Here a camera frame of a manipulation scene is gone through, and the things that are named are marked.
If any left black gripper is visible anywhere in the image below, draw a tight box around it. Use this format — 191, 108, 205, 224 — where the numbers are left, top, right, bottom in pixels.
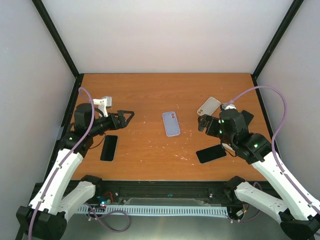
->
88, 110, 135, 137

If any clear white phone case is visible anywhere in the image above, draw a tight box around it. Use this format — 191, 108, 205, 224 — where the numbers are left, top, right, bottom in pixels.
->
197, 96, 221, 116

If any lavender phone case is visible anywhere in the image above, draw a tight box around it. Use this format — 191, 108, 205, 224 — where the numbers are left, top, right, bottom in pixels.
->
162, 111, 181, 137

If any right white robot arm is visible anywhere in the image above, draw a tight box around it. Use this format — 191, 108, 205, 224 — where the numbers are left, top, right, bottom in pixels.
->
197, 109, 320, 240

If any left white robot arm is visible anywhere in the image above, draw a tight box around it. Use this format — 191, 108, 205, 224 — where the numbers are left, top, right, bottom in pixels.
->
16, 103, 135, 240

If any white phone case right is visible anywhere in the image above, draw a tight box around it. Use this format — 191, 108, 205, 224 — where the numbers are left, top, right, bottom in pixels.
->
222, 143, 233, 151

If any black phone green edge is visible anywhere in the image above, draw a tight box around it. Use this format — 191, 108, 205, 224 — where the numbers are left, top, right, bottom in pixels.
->
241, 110, 254, 126

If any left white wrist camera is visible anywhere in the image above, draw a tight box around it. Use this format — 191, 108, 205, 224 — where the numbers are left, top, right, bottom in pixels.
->
93, 96, 112, 118

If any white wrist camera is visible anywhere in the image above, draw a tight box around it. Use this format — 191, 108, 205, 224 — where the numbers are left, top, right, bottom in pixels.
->
93, 96, 112, 118
220, 104, 237, 111

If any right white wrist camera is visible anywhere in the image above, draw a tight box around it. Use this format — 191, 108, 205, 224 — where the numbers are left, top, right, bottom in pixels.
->
220, 104, 237, 111

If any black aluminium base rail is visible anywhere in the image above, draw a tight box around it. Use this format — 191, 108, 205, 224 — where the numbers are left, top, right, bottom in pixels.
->
88, 180, 243, 208

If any light blue cable duct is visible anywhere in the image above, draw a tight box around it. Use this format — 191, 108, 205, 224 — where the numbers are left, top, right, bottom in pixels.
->
76, 204, 230, 216

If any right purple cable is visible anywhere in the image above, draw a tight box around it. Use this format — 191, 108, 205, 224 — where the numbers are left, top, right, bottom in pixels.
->
226, 85, 320, 221

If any purple cable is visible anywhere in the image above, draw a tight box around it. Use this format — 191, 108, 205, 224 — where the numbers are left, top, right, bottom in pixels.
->
226, 85, 320, 221
27, 87, 96, 236

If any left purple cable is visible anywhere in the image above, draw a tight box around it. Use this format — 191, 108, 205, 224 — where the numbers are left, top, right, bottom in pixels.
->
27, 87, 96, 236

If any left black frame post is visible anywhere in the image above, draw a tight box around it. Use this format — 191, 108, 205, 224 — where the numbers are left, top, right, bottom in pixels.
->
31, 0, 85, 78

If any black frame post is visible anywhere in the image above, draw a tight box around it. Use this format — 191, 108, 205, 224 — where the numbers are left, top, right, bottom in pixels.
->
251, 0, 305, 79
31, 0, 85, 78

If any right black frame post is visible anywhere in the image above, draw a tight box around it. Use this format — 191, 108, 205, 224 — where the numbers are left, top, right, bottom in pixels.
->
251, 0, 305, 79

